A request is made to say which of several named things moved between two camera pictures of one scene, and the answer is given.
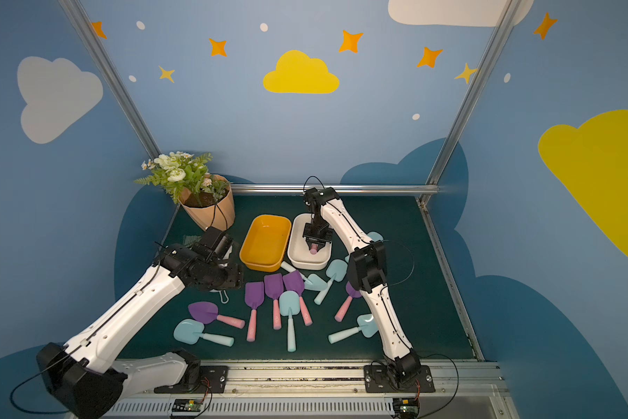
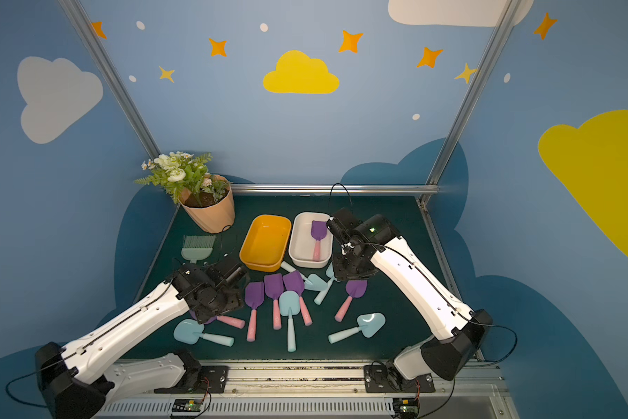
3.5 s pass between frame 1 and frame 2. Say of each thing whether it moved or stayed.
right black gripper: moved
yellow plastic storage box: stayed
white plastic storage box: stayed
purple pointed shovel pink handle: stayed
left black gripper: moved
